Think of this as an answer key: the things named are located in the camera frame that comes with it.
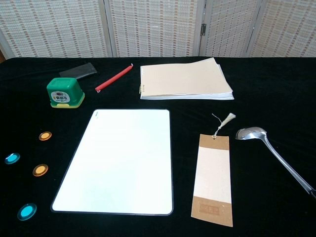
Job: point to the black pouch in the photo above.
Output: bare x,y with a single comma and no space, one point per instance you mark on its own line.
79,71

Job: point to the red pen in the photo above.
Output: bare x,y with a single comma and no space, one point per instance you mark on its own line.
113,79

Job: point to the blue round magnet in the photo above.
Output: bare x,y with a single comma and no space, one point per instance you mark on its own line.
27,211
12,158

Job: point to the woven folding screen panel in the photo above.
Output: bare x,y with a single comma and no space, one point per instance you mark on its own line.
153,24
49,24
288,24
229,24

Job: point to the brown bookmark with tassel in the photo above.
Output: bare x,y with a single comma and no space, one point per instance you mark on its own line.
213,172

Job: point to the white magnetic board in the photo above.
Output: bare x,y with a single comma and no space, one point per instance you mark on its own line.
113,160

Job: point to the beige spiral notebook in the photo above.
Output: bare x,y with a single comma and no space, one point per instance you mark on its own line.
185,79

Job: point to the orange round magnet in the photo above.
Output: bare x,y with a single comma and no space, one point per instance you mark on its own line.
40,170
45,136

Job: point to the black velvet tablecloth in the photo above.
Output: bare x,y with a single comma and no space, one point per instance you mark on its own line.
259,98

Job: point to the green yellow plastic box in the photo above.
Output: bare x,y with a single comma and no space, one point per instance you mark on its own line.
65,92

